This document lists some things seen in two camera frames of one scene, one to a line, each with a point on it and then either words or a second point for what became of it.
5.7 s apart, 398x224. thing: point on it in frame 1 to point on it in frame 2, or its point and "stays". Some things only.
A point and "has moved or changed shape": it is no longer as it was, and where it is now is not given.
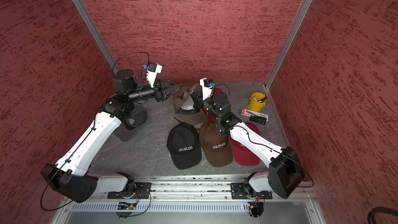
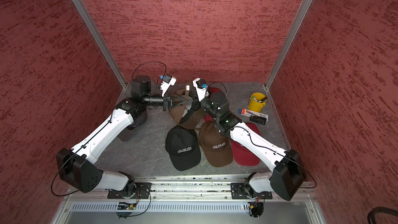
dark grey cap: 127,128 stays
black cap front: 184,145 stays
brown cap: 217,147 stays
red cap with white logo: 242,155 stays
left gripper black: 162,94 to 168,101
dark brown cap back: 183,102 has moved or changed shape
